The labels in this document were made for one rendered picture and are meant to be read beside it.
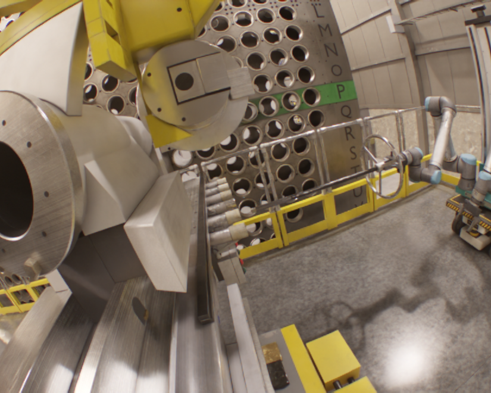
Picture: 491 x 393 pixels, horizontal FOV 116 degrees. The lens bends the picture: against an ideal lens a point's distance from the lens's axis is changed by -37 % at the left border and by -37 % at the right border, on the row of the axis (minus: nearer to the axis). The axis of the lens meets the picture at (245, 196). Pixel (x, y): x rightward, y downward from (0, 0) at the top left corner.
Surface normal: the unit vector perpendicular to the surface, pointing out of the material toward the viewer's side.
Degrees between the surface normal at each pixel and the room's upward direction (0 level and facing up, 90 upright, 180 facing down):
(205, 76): 90
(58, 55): 90
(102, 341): 0
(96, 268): 90
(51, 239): 90
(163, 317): 0
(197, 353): 0
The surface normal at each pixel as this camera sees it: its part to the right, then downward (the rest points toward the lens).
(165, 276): -0.27, 0.40
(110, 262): 0.17, 0.30
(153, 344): -0.26, -0.91
